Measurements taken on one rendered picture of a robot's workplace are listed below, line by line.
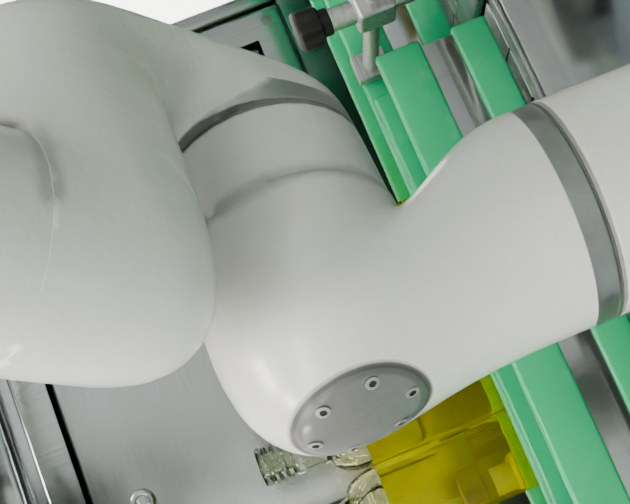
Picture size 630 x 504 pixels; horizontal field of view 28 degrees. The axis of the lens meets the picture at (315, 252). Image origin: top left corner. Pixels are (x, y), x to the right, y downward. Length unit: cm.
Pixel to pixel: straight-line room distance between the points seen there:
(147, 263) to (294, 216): 8
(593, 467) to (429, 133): 24
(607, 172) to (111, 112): 19
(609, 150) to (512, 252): 5
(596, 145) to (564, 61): 36
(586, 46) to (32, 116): 49
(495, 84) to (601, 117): 36
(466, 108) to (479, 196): 37
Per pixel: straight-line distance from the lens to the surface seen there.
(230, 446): 106
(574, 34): 85
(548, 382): 80
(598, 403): 81
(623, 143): 49
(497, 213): 47
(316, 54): 118
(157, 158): 44
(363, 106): 102
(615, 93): 51
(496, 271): 47
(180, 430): 106
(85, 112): 44
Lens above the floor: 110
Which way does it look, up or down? 4 degrees down
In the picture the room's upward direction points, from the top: 112 degrees counter-clockwise
